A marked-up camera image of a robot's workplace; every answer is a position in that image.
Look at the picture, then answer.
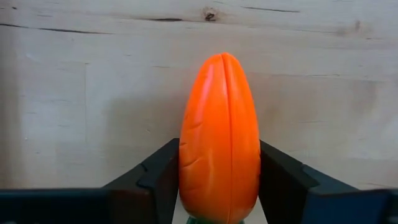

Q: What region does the green ball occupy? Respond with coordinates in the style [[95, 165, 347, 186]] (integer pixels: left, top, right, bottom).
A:
[[178, 52, 261, 224]]

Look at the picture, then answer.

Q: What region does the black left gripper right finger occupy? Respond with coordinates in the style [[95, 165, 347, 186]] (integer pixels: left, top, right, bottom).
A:
[[258, 139, 398, 224]]

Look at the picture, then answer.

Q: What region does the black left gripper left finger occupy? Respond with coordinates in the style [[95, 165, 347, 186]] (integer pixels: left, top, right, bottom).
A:
[[0, 138, 180, 224]]

